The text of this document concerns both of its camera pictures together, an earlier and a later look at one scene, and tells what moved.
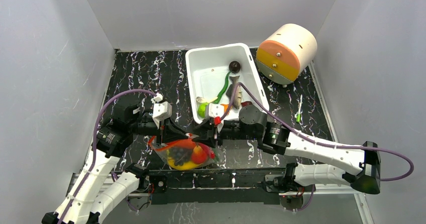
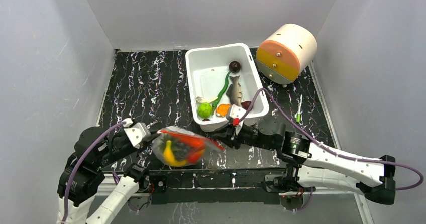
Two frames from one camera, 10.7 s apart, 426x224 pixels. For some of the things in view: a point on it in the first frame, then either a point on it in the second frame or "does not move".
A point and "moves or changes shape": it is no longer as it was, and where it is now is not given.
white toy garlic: (206, 100) does not move
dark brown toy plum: (234, 67) does not move
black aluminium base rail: (205, 187) does not move
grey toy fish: (237, 96) does not move
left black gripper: (170, 133) → (145, 143)
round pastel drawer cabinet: (281, 58) does not move
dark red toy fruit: (246, 103) does not move
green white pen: (298, 117) does not move
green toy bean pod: (224, 90) does not move
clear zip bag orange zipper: (185, 154) moves or changes shape
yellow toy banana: (185, 166) → (169, 156)
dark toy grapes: (180, 155) moves or changes shape
